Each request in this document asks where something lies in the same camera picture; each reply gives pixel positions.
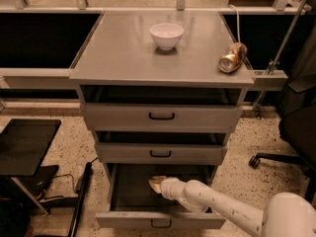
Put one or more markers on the middle grey drawer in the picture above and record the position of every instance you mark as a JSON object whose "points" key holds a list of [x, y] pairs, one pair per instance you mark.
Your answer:
{"points": [[161, 147]]}

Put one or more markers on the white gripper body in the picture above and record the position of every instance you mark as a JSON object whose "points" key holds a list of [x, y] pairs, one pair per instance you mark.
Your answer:
{"points": [[168, 187]]}

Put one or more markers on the grey drawer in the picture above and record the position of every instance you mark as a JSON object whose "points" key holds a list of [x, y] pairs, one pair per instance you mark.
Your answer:
{"points": [[133, 204], [157, 108], [161, 147]]}

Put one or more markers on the dark side table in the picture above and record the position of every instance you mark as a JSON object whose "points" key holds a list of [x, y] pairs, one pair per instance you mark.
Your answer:
{"points": [[23, 146]]}

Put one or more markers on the gold soda can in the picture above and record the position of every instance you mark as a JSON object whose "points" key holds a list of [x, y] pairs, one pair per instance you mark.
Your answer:
{"points": [[233, 58]]}

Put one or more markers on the black pole on floor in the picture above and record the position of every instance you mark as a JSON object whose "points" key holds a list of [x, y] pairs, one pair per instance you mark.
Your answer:
{"points": [[80, 200]]}

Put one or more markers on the top grey drawer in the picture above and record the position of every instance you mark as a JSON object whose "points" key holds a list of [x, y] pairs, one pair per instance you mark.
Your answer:
{"points": [[157, 108]]}

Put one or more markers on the white ceramic bowl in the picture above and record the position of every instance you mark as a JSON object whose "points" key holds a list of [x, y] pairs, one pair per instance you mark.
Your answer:
{"points": [[166, 35]]}

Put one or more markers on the black office chair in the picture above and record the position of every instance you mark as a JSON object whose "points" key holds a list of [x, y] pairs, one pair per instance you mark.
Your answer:
{"points": [[297, 108]]}

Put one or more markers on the grey drawer cabinet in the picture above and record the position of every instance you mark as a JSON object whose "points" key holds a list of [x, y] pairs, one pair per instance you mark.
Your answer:
{"points": [[121, 52]]}

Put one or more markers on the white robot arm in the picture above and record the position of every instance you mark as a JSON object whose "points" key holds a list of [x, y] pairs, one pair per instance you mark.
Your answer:
{"points": [[285, 215]]}

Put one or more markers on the metal clamp rod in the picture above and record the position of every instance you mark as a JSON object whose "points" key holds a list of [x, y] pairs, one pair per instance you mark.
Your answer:
{"points": [[262, 75]]}

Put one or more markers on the bottom grey drawer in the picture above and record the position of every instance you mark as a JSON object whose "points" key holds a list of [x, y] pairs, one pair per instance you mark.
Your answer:
{"points": [[133, 204]]}

